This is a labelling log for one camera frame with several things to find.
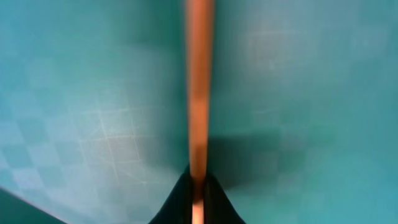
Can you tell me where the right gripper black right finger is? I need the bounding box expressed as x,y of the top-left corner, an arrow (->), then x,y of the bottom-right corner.
203,174 -> 245,224

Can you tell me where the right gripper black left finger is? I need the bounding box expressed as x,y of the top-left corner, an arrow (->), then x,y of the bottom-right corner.
149,167 -> 193,224

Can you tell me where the wooden chopstick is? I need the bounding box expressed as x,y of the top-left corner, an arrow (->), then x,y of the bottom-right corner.
185,0 -> 214,224

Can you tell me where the teal plastic tray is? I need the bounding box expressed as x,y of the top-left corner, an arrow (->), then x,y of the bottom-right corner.
1,0 -> 397,223

